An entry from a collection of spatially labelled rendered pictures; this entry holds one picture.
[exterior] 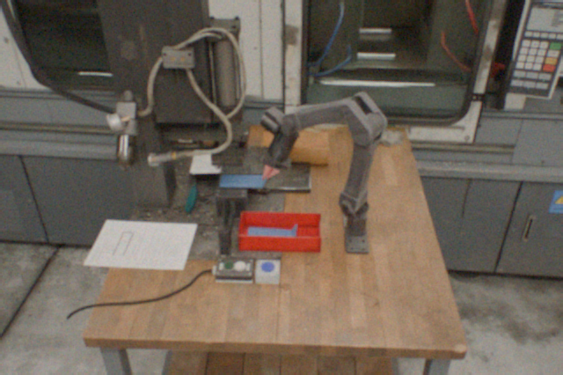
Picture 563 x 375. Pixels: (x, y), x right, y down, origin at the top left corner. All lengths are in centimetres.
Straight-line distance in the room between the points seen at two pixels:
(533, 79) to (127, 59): 144
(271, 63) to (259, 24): 17
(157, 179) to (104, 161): 93
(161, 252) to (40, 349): 120
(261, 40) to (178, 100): 71
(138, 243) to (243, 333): 49
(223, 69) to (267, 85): 75
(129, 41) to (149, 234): 59
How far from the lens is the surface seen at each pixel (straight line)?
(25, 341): 289
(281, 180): 197
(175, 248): 175
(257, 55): 233
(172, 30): 159
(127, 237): 183
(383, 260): 171
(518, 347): 282
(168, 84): 166
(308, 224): 178
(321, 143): 218
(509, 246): 289
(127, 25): 162
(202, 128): 180
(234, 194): 180
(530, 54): 225
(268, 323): 152
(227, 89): 166
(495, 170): 258
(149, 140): 176
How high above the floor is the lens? 205
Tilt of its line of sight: 36 degrees down
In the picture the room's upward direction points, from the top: 1 degrees counter-clockwise
